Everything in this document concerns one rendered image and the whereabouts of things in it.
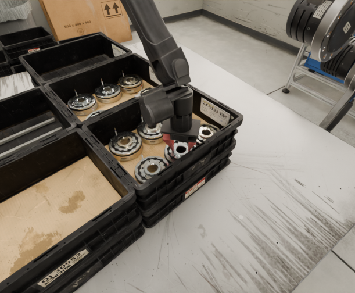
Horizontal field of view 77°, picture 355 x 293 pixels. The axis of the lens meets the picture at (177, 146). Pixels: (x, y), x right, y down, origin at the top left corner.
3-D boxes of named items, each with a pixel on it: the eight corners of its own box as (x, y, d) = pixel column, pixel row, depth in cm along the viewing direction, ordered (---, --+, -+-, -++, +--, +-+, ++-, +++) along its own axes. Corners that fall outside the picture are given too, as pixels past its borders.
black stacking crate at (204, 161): (179, 104, 91) (179, 79, 83) (237, 143, 76) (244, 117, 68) (91, 153, 73) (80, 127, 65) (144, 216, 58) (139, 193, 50)
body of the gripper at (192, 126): (197, 140, 58) (199, 119, 53) (160, 136, 60) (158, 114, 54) (200, 124, 63) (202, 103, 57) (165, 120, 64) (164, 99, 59)
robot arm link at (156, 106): (185, 56, 48) (168, 63, 55) (137, 71, 43) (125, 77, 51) (200, 109, 51) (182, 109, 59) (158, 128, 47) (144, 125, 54)
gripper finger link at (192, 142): (194, 160, 64) (196, 137, 57) (170, 157, 65) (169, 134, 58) (197, 143, 69) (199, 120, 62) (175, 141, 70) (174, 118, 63)
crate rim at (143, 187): (179, 84, 84) (179, 78, 83) (244, 122, 69) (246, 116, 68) (81, 132, 66) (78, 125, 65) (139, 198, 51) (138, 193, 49)
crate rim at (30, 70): (101, 37, 115) (100, 32, 113) (135, 57, 100) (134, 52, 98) (20, 61, 97) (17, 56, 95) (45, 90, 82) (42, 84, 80)
